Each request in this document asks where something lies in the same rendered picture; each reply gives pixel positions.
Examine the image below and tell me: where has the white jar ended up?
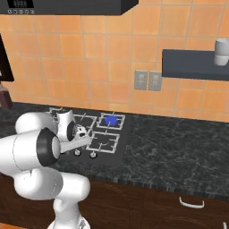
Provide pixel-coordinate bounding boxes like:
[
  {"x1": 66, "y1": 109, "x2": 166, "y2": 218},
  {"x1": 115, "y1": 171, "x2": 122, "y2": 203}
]
[{"x1": 213, "y1": 38, "x2": 229, "y2": 67}]

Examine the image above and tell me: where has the black appliance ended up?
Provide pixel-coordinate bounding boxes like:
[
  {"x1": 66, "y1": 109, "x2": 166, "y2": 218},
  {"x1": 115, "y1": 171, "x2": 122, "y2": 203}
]
[{"x1": 0, "y1": 33, "x2": 15, "y2": 83}]

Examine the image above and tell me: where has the grey wall socket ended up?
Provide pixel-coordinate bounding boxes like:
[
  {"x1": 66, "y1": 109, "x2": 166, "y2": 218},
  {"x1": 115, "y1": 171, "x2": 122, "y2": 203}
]
[
  {"x1": 148, "y1": 70, "x2": 163, "y2": 92},
  {"x1": 133, "y1": 69, "x2": 148, "y2": 91}
]

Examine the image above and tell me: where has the dark wood cupboard door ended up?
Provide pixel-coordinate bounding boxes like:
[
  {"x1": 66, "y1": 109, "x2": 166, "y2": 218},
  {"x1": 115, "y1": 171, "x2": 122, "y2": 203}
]
[{"x1": 0, "y1": 172, "x2": 145, "y2": 229}]

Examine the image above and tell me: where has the dark wall shelf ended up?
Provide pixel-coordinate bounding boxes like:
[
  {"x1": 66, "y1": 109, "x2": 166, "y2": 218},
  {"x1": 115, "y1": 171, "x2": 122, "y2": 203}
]
[{"x1": 161, "y1": 48, "x2": 229, "y2": 82}]

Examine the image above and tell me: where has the blue burner flame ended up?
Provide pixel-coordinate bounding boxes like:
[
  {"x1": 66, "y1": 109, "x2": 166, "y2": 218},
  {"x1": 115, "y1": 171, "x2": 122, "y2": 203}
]
[{"x1": 105, "y1": 115, "x2": 119, "y2": 126}]

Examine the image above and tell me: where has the dark wood drawer front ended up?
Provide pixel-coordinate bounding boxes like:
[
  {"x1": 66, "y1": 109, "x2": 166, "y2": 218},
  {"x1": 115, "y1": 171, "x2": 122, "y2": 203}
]
[{"x1": 142, "y1": 187, "x2": 229, "y2": 229}]

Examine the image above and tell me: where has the black hob with grates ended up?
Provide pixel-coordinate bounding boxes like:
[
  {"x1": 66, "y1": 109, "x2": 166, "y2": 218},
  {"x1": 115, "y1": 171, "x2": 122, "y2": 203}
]
[{"x1": 44, "y1": 106, "x2": 134, "y2": 167}]

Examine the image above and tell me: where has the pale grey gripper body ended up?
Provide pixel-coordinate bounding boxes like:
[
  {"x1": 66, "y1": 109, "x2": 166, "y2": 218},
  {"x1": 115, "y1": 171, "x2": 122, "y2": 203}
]
[{"x1": 59, "y1": 135, "x2": 94, "y2": 155}]

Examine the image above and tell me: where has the black range hood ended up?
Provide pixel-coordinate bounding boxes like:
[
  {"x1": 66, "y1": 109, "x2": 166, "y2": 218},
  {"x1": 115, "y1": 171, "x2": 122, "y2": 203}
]
[{"x1": 0, "y1": 0, "x2": 140, "y2": 17}]

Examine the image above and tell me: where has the dark brown block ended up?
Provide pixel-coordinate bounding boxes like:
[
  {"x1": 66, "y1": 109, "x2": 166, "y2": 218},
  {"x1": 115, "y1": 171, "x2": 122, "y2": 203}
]
[{"x1": 0, "y1": 83, "x2": 13, "y2": 111}]

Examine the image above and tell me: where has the white curved drawer handle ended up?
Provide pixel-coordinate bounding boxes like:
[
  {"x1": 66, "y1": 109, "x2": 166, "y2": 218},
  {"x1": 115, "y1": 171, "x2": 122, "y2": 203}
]
[{"x1": 178, "y1": 196, "x2": 206, "y2": 209}]

